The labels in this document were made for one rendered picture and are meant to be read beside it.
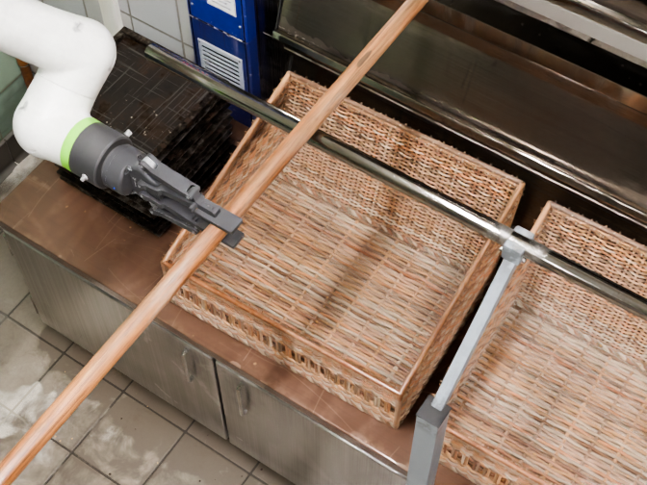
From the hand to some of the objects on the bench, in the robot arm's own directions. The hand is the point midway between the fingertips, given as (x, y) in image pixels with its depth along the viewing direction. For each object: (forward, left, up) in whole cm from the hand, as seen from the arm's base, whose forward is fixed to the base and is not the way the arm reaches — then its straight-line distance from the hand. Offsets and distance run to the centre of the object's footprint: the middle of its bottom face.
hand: (219, 223), depth 167 cm
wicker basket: (+1, +34, -61) cm, 70 cm away
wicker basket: (+61, +33, -61) cm, 92 cm away
